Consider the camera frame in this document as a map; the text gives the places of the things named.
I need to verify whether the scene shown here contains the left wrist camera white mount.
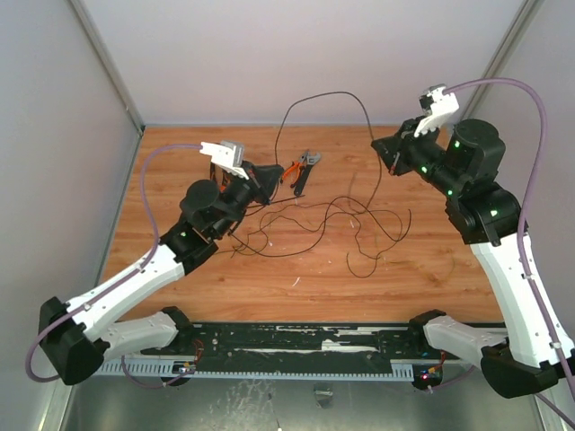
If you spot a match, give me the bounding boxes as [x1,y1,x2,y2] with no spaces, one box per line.
[199,141,249,180]

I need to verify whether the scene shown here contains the small orange black pliers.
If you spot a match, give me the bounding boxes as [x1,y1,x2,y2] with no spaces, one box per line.
[280,154,307,189]

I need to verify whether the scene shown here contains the large orange black pliers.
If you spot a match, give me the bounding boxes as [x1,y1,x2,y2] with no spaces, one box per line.
[209,163,230,191]

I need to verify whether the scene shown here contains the black wire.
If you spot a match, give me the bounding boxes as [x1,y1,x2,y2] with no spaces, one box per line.
[228,91,412,279]

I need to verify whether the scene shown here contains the adjustable wrench black handle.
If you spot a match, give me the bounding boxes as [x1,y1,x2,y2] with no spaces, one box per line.
[291,151,321,197]

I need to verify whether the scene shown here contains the grey slotted cable duct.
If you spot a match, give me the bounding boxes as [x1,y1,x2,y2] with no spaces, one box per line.
[96,357,416,383]

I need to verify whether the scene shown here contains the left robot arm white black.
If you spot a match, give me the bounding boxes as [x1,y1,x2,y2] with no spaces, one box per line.
[38,162,283,386]

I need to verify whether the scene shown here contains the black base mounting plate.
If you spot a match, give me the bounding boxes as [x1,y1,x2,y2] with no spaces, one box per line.
[141,322,453,374]

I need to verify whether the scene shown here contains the black zip tie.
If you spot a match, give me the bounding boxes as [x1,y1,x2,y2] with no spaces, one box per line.
[268,194,305,206]

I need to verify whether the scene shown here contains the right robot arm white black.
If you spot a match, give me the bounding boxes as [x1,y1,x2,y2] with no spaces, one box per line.
[371,119,574,399]

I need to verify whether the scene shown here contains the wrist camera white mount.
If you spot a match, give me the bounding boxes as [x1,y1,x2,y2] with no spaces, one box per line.
[413,84,460,137]
[199,141,249,180]

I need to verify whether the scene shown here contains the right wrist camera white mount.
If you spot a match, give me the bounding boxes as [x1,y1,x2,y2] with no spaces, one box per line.
[413,84,460,137]

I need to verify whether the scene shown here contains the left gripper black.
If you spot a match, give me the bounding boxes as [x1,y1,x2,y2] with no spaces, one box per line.
[214,160,285,238]

